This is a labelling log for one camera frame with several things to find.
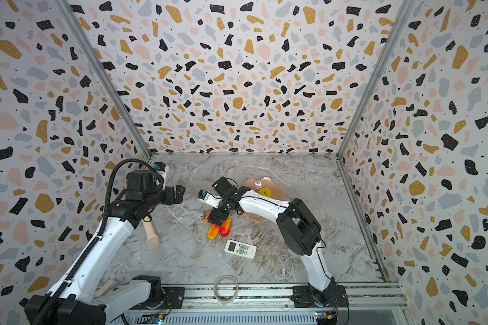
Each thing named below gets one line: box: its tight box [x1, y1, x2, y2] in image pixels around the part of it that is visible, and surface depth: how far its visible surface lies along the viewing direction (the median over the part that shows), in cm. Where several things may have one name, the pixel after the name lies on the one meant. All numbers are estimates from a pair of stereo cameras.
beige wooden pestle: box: [141, 215, 160, 249], surface depth 86 cm
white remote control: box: [223, 239, 257, 260], surface depth 87 cm
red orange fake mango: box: [219, 218, 233, 238], surface depth 90 cm
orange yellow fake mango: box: [207, 223, 221, 241], surface depth 89 cm
